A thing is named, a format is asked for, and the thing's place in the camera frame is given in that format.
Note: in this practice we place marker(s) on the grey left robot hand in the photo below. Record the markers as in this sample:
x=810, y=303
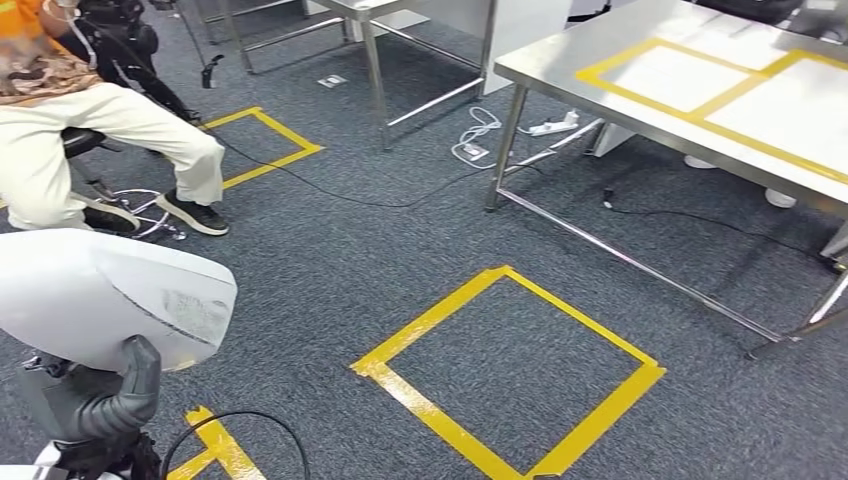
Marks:
x=73, y=404

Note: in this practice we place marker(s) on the white plastic car part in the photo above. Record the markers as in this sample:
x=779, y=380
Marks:
x=79, y=291

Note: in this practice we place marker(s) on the steel workbench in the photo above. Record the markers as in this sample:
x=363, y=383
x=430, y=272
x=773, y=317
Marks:
x=596, y=73

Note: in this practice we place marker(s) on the yellow floor tape square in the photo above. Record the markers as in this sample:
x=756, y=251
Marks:
x=222, y=444
x=286, y=129

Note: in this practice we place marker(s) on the chrome base stool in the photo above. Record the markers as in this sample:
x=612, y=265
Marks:
x=79, y=140

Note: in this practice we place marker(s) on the person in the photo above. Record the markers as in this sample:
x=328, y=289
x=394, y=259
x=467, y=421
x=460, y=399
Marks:
x=99, y=126

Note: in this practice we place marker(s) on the silver floor socket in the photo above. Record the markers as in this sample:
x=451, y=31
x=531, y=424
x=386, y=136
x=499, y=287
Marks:
x=332, y=81

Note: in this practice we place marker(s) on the steel table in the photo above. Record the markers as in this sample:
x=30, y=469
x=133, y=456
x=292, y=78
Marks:
x=295, y=34
x=368, y=8

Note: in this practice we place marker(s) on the white power strip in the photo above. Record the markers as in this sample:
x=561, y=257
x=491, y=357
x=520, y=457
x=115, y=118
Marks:
x=553, y=126

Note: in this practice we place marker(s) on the yellow tape double rectangle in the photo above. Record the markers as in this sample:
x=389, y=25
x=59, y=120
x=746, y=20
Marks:
x=694, y=116

